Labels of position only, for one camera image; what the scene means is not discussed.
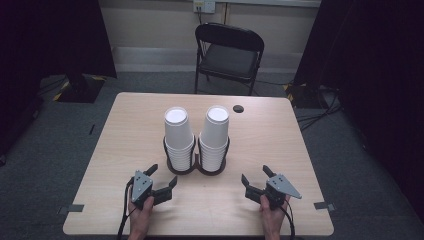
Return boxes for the grey tape strip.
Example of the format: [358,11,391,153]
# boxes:
[57,203,85,216]
[313,201,336,212]

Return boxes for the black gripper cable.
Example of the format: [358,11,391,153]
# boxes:
[279,199,297,240]
[116,177,138,240]

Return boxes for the white wall socket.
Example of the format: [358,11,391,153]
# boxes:
[193,0,217,15]

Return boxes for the person's left hand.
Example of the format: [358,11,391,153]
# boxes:
[127,195,156,234]

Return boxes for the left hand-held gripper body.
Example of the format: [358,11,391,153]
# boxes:
[130,169,155,211]

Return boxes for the black floor cables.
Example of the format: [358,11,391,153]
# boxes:
[294,84,344,132]

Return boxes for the person's right hand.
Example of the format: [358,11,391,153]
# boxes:
[259,194,292,234]

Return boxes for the black stand base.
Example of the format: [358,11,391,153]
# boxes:
[52,73,108,104]
[283,82,323,110]

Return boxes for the single white paper cup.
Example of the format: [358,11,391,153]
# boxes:
[199,104,231,150]

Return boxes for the black folding chair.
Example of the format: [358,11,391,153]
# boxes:
[193,22,266,97]

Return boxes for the black curtain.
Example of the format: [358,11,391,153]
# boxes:
[0,0,118,158]
[293,0,424,214]

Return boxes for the black double cup holder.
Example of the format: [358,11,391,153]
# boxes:
[162,134,231,177]

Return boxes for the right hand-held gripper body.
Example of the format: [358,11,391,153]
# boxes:
[264,173,303,211]

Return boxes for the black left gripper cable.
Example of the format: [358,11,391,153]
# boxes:
[116,177,138,240]

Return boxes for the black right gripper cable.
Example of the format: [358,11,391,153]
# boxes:
[279,199,297,240]

